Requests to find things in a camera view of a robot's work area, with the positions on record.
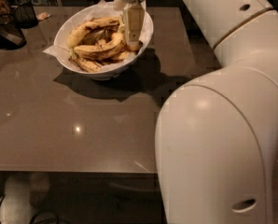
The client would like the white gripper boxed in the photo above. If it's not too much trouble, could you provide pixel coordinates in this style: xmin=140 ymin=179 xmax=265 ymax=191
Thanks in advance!
xmin=114 ymin=0 xmax=146 ymax=46

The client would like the curved front yellow banana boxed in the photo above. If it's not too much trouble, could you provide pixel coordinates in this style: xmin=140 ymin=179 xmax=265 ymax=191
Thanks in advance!
xmin=71 ymin=25 xmax=126 ymax=60

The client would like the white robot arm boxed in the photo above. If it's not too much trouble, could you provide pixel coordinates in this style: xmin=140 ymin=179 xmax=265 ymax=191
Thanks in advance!
xmin=155 ymin=0 xmax=278 ymax=224

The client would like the small right banana piece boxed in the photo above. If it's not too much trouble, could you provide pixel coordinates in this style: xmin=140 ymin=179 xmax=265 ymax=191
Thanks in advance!
xmin=127 ymin=41 xmax=143 ymax=52

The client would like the top long yellow banana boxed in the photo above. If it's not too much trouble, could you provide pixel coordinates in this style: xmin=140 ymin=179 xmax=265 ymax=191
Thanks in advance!
xmin=66 ymin=17 xmax=119 ymax=49

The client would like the white ceramic bowl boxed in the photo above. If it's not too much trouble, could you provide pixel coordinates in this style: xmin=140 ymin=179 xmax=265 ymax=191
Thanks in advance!
xmin=53 ymin=1 xmax=154 ymax=80

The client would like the lower left yellow banana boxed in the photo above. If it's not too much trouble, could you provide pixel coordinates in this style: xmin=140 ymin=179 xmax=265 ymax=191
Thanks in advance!
xmin=70 ymin=57 xmax=102 ymax=73

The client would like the white paper liner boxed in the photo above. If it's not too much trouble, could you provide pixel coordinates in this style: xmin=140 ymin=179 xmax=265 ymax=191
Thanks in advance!
xmin=45 ymin=1 xmax=154 ymax=80

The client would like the small wrapped packet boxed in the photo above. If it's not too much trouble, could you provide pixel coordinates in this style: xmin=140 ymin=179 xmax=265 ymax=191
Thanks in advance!
xmin=36 ymin=12 xmax=50 ymax=21

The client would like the black mesh pen cup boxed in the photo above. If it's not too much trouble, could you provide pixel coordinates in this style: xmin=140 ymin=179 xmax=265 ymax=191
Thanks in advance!
xmin=8 ymin=0 xmax=38 ymax=29

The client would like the black mesh desk tray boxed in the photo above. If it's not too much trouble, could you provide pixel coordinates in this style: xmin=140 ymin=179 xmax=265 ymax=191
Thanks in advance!
xmin=0 ymin=13 xmax=26 ymax=49

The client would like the black floor cable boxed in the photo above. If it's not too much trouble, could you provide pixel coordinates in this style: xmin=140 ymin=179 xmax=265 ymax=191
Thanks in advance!
xmin=0 ymin=194 xmax=72 ymax=224

